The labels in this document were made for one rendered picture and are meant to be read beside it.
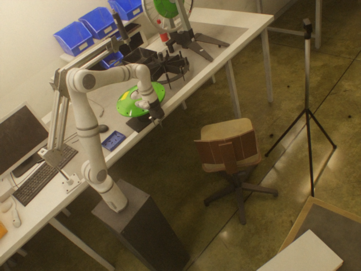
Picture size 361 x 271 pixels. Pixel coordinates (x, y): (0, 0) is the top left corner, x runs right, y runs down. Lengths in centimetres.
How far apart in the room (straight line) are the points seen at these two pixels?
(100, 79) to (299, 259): 96
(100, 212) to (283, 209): 134
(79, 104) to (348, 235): 110
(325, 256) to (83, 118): 100
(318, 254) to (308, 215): 16
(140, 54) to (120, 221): 146
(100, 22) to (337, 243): 220
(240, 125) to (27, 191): 141
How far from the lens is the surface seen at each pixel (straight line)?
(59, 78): 154
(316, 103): 304
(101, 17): 252
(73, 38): 242
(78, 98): 120
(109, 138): 180
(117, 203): 146
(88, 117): 119
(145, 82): 135
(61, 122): 156
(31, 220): 173
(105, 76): 118
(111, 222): 150
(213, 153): 161
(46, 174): 185
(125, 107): 169
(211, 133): 197
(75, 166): 179
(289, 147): 263
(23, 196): 185
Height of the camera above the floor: 200
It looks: 42 degrees down
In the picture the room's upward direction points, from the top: 23 degrees counter-clockwise
